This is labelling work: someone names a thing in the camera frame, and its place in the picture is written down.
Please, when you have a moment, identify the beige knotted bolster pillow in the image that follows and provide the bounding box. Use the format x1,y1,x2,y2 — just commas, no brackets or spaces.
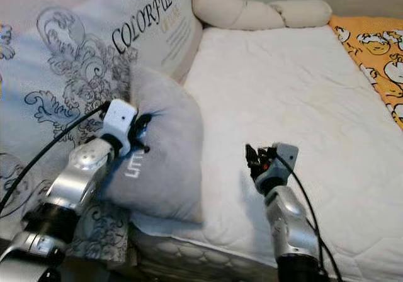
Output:
192,0,333,31

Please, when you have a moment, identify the large damask printed pillow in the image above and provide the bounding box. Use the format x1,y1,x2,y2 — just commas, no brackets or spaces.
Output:
0,0,205,264

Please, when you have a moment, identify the small grey pillow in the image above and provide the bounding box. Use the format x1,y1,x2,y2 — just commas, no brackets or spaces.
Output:
101,65,205,226

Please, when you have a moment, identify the white quilted mattress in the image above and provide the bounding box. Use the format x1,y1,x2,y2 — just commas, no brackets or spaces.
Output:
132,24,403,282

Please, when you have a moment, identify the orange cartoon print blanket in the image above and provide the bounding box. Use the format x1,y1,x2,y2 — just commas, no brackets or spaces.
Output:
327,14,403,130

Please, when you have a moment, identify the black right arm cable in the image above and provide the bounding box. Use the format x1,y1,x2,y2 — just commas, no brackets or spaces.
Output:
277,153,344,282

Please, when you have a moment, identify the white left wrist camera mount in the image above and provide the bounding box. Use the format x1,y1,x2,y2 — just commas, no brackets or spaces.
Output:
103,98,139,157

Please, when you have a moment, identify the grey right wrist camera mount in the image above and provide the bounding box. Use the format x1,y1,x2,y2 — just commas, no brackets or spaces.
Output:
271,142,300,179

